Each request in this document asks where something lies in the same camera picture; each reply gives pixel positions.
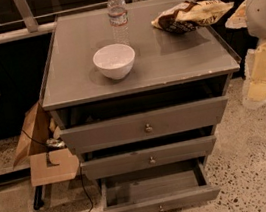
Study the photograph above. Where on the grey drawer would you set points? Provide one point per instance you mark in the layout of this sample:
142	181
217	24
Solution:
147	154
158	189
146	125

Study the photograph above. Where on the grey top drawer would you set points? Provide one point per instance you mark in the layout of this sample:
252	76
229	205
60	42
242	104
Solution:
146	125

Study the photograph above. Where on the grey bottom drawer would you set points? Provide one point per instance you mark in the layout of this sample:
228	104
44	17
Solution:
158	189

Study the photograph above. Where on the clear plastic water bottle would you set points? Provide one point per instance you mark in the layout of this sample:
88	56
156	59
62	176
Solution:
117	11

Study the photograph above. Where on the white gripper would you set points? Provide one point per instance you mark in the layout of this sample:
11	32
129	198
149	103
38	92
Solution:
263	12

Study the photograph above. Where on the yellow brown chip bag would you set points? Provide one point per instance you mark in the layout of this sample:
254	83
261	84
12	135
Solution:
187	16

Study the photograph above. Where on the white ceramic bowl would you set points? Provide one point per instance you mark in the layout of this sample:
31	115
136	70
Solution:
115	61

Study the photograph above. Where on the grey wooden drawer cabinet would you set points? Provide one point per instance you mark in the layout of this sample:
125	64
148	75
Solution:
169	70

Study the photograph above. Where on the grey middle drawer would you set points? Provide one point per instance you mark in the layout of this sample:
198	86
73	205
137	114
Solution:
147	154

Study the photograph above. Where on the brown cardboard box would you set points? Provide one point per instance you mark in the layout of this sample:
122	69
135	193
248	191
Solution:
46	166

